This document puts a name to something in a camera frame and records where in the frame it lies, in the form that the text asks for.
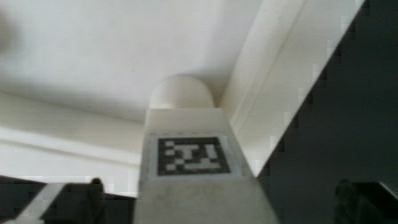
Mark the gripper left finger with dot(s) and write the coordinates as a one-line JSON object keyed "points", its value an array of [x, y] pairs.
{"points": [[82, 205]]}

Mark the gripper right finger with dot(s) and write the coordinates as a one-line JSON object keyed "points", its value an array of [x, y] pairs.
{"points": [[366, 203]]}

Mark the white leg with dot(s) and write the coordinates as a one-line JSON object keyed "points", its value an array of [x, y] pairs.
{"points": [[197, 186]]}

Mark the white square tabletop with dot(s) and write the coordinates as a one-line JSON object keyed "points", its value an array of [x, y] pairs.
{"points": [[89, 50]]}

